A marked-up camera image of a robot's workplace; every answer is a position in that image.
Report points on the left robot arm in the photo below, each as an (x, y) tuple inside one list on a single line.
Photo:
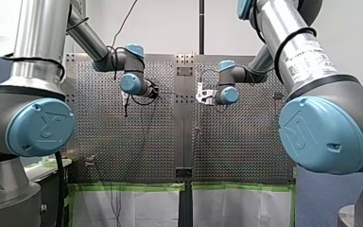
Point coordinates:
[(38, 34)]

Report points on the black pole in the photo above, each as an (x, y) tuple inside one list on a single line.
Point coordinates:
[(201, 25)]

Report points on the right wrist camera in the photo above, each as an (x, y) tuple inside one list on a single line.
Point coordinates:
[(205, 93)]

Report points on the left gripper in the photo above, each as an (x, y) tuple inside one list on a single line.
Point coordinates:
[(153, 90)]

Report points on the connector holder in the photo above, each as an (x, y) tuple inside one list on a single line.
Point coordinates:
[(277, 95)]

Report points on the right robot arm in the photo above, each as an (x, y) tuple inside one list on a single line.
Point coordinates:
[(327, 104)]

